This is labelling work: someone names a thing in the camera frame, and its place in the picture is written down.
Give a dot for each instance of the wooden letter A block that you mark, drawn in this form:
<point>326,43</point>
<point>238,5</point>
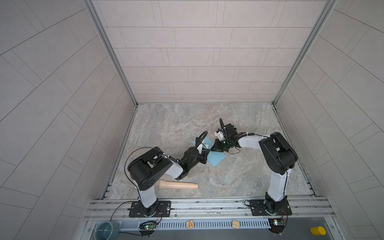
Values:
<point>190,224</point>

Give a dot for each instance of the teal round bowl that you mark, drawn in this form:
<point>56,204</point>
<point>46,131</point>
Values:
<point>107,231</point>

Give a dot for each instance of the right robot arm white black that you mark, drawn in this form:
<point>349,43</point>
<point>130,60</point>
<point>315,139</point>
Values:
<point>280,158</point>

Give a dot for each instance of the beige plastic toy microphone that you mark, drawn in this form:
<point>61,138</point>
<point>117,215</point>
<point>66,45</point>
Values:
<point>177,185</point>

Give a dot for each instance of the circuit board with wires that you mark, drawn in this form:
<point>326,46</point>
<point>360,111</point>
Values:
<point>148,226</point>
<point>277,226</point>

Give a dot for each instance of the teal paper envelope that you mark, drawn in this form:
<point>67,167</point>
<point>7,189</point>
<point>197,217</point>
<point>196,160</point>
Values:
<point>214,158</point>

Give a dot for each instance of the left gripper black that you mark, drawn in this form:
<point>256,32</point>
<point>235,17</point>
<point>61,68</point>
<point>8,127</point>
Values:
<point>203,157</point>

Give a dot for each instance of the aluminium mounting rail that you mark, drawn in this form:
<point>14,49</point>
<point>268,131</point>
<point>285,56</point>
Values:
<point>209,208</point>

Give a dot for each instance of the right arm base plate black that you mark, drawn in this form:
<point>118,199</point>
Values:
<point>270,208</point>

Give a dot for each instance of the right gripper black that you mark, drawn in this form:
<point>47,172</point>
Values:
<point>217,146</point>

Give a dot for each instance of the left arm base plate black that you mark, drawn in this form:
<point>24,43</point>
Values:
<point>158,209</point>

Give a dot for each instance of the grey slotted cable duct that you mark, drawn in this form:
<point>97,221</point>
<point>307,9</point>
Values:
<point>215,224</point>

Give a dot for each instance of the plain wooden block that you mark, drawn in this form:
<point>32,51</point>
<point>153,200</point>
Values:
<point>235,224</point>

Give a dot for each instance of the yellow cylinder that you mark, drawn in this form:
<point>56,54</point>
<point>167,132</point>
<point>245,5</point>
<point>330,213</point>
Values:
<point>318,231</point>

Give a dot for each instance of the left circuit board with wires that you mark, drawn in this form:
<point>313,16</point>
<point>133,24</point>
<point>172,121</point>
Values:
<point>148,226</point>

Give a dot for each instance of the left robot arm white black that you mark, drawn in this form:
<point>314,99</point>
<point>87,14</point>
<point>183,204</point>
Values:
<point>144,171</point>

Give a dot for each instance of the right circuit board with wires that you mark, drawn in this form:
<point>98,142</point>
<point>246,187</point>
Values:
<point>277,226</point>

